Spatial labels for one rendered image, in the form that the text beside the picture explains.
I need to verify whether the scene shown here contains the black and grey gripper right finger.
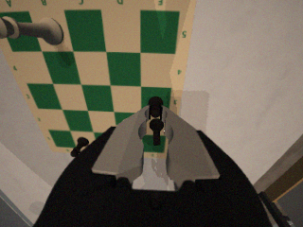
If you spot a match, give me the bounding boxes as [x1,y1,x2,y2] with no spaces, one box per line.
[159,105,273,227]

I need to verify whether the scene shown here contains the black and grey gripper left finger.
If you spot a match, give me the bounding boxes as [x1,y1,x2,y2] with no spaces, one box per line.
[32,105,152,227]

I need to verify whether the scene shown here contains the green and cream chessboard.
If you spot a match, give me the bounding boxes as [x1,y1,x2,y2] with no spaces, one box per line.
[0,0,196,153]

